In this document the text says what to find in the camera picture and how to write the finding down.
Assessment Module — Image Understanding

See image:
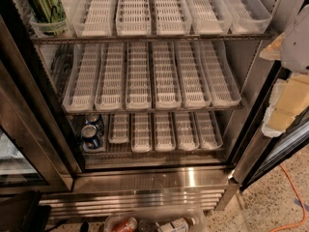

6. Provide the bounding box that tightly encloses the fridge glass door right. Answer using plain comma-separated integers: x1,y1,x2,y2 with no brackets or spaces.
233,66,309,191

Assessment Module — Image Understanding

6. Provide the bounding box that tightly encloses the top shelf tray five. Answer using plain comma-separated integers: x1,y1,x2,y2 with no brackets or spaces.
185,0,233,35

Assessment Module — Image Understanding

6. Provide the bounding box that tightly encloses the blue soda can rear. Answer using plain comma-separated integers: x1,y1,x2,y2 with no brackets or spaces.
85,113,104,135

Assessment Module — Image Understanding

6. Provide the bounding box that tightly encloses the shelf tray four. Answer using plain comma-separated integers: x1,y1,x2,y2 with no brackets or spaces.
126,43,152,110
153,0,192,36

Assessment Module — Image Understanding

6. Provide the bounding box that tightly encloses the top shelf tray three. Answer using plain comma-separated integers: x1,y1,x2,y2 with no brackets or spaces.
116,0,152,36

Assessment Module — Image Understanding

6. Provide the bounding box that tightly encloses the shelf tray two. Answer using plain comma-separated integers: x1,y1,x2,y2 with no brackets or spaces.
72,0,117,37
63,43,100,112

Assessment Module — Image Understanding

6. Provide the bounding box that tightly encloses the middle shelf tray two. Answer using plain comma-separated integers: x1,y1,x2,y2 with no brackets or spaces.
63,43,100,112

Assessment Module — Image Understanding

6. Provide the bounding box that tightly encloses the shelf tray three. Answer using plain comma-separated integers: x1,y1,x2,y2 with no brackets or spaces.
95,43,125,111
116,0,152,36

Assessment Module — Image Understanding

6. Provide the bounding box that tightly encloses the orange cable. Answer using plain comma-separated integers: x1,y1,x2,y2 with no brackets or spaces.
268,163,308,232

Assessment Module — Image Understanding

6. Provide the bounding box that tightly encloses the middle shelf tray six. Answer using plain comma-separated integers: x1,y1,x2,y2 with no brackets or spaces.
175,42,211,108

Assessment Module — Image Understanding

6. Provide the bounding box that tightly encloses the middle shelf tray seven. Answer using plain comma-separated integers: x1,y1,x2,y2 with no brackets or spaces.
199,41,241,107

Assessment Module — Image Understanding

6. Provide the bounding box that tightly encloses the clear plastic floor bin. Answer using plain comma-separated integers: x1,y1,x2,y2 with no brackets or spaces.
104,206,207,232

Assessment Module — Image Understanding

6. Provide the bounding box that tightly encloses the top shelf tray one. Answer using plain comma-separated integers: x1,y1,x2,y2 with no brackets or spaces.
28,0,80,38

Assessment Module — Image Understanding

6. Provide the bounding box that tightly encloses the middle shelf tray five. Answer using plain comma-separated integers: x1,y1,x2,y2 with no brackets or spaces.
152,42,182,109

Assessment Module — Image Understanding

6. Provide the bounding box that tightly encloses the blue soda can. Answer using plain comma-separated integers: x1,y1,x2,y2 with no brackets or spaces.
85,113,104,135
81,125,102,150

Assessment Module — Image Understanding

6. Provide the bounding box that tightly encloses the middle shelf tray three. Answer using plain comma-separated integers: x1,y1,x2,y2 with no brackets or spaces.
95,43,125,111

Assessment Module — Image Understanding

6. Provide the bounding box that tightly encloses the shelf tray six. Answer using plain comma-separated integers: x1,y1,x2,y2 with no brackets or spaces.
223,0,271,34
175,42,211,108

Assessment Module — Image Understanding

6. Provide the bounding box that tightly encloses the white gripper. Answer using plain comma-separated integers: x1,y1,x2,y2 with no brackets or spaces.
260,5,309,137

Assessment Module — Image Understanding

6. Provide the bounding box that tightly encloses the red can in bin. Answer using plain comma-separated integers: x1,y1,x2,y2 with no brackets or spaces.
112,217,138,232

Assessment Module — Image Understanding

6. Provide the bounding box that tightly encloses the top shelf tray two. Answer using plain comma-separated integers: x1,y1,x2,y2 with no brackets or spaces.
72,0,117,37

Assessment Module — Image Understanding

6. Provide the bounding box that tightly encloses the shelf tray five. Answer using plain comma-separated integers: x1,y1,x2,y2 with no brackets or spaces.
152,42,182,109
185,0,233,35

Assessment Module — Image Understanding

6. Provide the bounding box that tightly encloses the white bottle in bin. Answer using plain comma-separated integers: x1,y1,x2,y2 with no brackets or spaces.
155,217,196,232

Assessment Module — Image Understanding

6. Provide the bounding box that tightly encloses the green drink can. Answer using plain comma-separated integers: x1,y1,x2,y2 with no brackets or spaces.
27,0,67,36

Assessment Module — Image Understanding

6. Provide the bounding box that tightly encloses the top shelf tray four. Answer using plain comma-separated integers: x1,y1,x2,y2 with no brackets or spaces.
153,0,192,36

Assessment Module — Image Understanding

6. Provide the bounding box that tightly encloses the middle shelf tray four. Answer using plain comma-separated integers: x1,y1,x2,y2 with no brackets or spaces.
126,43,152,110

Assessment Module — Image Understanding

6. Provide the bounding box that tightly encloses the blue soda can front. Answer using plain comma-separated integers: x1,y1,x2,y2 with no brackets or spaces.
81,125,102,150

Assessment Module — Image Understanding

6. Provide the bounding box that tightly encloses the top shelf tray six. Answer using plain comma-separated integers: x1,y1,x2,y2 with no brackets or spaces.
223,0,271,34

